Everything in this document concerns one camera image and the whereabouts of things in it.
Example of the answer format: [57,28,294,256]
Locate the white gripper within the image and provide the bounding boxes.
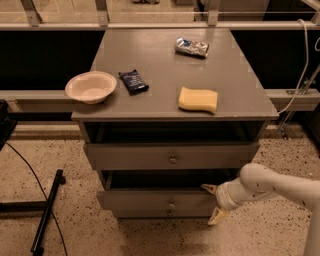
[201,182,240,226]

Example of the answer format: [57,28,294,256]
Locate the grey drawer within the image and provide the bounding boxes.
[84,142,260,170]
[112,208,213,218]
[97,169,237,211]

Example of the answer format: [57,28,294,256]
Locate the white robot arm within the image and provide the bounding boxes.
[201,163,320,256]

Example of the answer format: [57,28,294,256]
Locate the grey top drawer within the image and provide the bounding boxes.
[84,142,260,170]

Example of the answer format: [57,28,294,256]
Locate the grey drawer cabinet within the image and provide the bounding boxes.
[71,27,280,221]

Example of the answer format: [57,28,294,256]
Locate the grey bottom drawer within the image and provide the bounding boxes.
[112,208,213,218]

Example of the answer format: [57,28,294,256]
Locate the yellow sponge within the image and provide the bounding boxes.
[178,87,218,114]

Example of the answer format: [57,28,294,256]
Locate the dark blue snack packet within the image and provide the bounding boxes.
[119,70,149,95]

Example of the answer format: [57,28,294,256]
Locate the crumpled silver chip bag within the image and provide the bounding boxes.
[174,37,209,58]

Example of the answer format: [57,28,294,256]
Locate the white paper bowl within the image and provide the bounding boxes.
[65,71,117,104]

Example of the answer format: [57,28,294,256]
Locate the black metal stand base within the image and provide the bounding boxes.
[0,169,66,256]

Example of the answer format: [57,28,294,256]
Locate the black equipment at left edge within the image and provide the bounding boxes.
[0,102,17,151]

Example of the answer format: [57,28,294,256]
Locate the white hanging cable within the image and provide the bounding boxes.
[277,18,320,116]

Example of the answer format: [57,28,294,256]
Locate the black floor cable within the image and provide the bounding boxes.
[4,141,69,256]

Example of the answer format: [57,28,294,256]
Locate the grey metal railing frame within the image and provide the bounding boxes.
[1,0,319,117]

